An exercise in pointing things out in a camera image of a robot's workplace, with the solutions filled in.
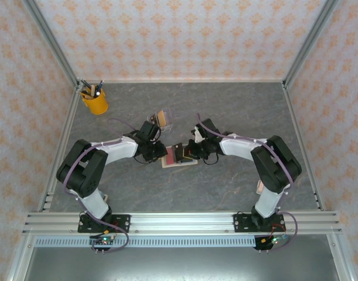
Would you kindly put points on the black credit card gold chip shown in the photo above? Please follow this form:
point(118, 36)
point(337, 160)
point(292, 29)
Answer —
point(177, 152)

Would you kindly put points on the red credit card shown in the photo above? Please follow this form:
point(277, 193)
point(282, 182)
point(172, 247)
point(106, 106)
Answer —
point(169, 159)

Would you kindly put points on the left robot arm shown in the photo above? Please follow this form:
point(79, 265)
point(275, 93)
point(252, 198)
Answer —
point(79, 172)

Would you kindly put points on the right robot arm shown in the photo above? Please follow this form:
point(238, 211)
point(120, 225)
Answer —
point(278, 169)

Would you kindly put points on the tan card in stand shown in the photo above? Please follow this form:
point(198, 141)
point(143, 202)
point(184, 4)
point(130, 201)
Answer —
point(160, 117)

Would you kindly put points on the black card in stand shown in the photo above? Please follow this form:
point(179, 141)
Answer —
point(152, 119)

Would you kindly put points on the clear acrylic card stand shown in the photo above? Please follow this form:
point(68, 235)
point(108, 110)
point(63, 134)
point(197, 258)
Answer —
point(168, 117)

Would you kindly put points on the small pink eraser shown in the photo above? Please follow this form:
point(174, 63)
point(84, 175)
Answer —
point(258, 187)

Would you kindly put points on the teal block with tan edge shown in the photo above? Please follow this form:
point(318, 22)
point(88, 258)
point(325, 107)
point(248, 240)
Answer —
point(104, 198)

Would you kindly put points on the yellow pen cup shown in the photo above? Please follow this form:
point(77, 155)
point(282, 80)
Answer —
point(98, 105)

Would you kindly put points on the white capped marker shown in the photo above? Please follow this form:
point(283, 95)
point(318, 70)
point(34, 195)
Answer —
point(98, 93)

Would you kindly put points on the blue pen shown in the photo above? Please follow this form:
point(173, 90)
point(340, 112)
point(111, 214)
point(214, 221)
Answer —
point(100, 85)

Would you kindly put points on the wooden craft stick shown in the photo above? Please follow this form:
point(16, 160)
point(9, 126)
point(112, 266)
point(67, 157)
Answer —
point(92, 90)

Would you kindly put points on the black pen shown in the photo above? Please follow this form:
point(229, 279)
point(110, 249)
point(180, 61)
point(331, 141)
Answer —
point(86, 84)

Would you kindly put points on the controller circuit board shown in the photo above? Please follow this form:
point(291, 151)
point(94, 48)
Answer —
point(105, 240)
point(272, 240)

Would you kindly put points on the grey metal panel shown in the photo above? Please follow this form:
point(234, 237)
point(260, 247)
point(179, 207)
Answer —
point(181, 263)

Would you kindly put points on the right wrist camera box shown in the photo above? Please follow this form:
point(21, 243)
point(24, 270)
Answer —
point(198, 136)

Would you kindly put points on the aluminium mounting rail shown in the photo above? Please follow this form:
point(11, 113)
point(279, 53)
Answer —
point(181, 222)

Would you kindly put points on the aluminium table edge rail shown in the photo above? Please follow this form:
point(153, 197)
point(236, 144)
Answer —
point(71, 102)
point(294, 117)
point(181, 80)

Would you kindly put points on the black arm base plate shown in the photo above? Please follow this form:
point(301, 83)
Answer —
point(123, 222)
point(241, 224)

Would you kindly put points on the aluminium frame post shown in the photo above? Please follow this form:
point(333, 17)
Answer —
point(308, 41)
point(53, 41)

